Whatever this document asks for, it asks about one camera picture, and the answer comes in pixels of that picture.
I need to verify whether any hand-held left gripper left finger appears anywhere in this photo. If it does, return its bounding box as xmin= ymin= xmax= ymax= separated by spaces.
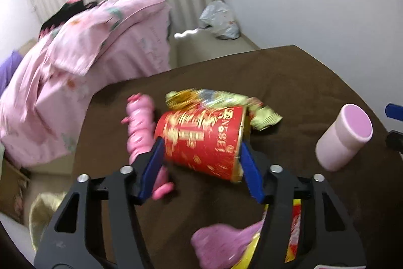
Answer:
xmin=34 ymin=137 xmax=166 ymax=269

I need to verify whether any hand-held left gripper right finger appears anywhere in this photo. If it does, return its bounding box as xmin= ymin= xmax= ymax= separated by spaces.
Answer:
xmin=240 ymin=141 xmax=367 ymax=269

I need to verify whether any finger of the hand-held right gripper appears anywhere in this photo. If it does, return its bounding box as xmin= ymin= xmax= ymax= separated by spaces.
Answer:
xmin=387 ymin=130 xmax=403 ymax=159
xmin=385 ymin=103 xmax=403 ymax=122

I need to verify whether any red and gold can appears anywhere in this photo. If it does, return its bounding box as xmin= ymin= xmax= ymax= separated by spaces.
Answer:
xmin=154 ymin=105 xmax=248 ymax=183

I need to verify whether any yellowish plastic trash bag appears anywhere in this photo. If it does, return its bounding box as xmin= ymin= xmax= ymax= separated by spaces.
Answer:
xmin=29 ymin=192 xmax=68 ymax=254

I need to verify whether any pink plush toy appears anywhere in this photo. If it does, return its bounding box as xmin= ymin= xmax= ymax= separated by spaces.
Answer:
xmin=121 ymin=93 xmax=174 ymax=201

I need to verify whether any pink cylindrical cup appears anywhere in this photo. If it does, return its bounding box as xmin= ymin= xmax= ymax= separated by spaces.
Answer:
xmin=315 ymin=103 xmax=374 ymax=172

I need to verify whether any gold snack wrapper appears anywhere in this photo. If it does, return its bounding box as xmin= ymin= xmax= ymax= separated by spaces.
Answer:
xmin=247 ymin=97 xmax=283 ymax=131

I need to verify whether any red and yellow snack packet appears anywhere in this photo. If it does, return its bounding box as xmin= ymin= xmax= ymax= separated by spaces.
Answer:
xmin=285 ymin=199 xmax=303 ymax=263

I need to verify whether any yellow-green snack wrapper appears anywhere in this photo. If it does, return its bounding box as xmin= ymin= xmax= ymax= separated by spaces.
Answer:
xmin=166 ymin=88 xmax=252 ymax=113

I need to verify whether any pink floral quilt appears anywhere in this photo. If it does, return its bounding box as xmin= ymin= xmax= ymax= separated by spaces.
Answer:
xmin=0 ymin=0 xmax=172 ymax=169

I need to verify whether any wooden box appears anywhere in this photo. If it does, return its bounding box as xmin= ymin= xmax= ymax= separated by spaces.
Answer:
xmin=0 ymin=159 xmax=32 ymax=225

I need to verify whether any white cloth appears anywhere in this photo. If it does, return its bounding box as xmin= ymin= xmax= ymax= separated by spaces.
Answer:
xmin=174 ymin=28 xmax=202 ymax=39

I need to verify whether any white plastic bag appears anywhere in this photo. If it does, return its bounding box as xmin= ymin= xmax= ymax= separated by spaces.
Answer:
xmin=198 ymin=1 xmax=241 ymax=40

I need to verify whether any purple pillow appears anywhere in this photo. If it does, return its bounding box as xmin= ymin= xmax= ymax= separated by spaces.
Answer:
xmin=0 ymin=50 xmax=24 ymax=96

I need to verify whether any black clothing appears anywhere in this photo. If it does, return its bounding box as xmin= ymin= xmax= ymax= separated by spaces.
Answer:
xmin=39 ymin=0 xmax=98 ymax=39

